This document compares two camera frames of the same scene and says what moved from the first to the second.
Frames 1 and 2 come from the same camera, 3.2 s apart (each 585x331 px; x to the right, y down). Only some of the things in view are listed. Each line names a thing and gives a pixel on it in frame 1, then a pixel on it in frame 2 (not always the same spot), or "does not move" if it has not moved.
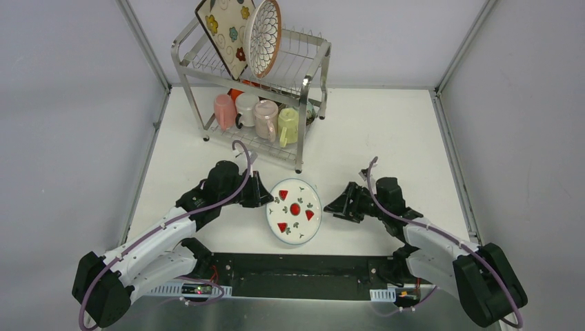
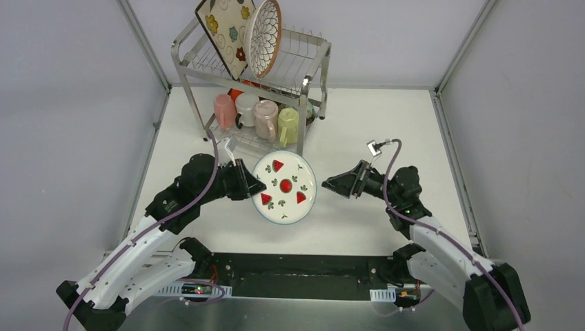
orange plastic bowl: (234, 93) does not move
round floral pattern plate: (262, 38) does not move
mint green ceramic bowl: (310, 114) does not move
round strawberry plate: (294, 214) -> (291, 187)
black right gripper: (341, 207) -> (352, 182)
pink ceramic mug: (225, 111) does not move
